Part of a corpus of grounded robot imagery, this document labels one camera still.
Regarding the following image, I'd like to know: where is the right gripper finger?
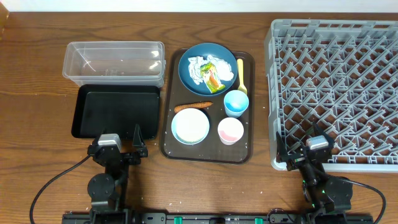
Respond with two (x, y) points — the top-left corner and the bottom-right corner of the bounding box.
(276, 132), (288, 157)
(312, 122), (335, 145)

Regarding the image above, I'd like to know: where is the light blue rice bowl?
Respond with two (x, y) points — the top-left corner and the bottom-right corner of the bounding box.
(171, 108), (210, 145)

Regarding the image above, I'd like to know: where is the pink cup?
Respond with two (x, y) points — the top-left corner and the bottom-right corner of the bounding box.
(217, 117), (244, 146)

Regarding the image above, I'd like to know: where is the light blue cup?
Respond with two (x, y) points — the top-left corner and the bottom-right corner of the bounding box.
(223, 90), (249, 118)

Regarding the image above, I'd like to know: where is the green snack wrapper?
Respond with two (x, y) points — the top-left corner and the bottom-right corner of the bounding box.
(200, 62), (225, 93)

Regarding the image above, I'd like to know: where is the white tissue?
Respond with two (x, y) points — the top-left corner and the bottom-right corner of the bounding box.
(188, 55), (234, 85)

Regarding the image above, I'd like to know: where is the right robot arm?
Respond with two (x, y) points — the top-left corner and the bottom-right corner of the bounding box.
(276, 123), (353, 223)

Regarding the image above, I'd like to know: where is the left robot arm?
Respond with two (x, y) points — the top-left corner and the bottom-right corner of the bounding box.
(87, 124), (148, 224)

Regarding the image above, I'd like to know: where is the grey dishwasher rack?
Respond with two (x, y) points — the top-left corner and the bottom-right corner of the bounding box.
(264, 19), (397, 173)

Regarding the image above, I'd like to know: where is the black tray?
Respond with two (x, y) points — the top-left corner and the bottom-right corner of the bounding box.
(71, 84), (160, 140)

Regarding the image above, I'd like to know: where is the brown serving tray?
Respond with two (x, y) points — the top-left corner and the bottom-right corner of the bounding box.
(159, 49), (255, 164)

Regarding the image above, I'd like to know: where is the clear plastic bin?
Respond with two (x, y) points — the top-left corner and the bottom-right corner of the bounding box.
(62, 41), (166, 88)

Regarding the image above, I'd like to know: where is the orange carrot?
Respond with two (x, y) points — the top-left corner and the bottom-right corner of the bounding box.
(174, 101), (213, 113)

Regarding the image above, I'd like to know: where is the yellow plastic spoon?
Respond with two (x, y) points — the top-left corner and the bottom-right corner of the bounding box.
(237, 58), (248, 95)

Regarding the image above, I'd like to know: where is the dark blue plate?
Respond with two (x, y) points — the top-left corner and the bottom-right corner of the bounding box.
(178, 43), (238, 96)

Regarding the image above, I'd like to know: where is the right black cable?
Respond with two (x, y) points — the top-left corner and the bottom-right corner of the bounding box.
(348, 179), (387, 224)

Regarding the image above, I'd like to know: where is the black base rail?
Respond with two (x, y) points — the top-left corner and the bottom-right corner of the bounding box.
(61, 211), (374, 224)

